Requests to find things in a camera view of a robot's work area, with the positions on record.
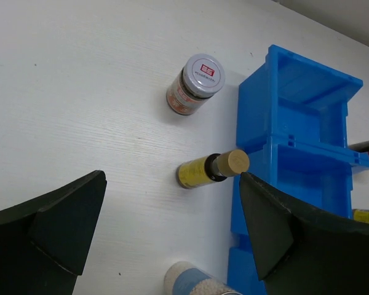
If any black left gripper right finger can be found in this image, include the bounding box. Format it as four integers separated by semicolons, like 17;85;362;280
239;173;369;294

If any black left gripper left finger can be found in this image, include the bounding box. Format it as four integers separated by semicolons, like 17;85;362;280
0;170;107;294

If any yellow-label brown bottle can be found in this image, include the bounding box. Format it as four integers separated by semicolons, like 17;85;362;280
176;149;250;189
352;209;369;224

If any blue-label silver-lid shaker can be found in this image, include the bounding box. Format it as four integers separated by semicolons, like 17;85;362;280
164;261;240;295

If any blue three-compartment plastic bin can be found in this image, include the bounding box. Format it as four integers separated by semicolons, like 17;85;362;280
228;45;369;294

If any left white-lid sauce jar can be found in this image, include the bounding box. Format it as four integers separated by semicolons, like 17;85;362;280
166;53;226;116

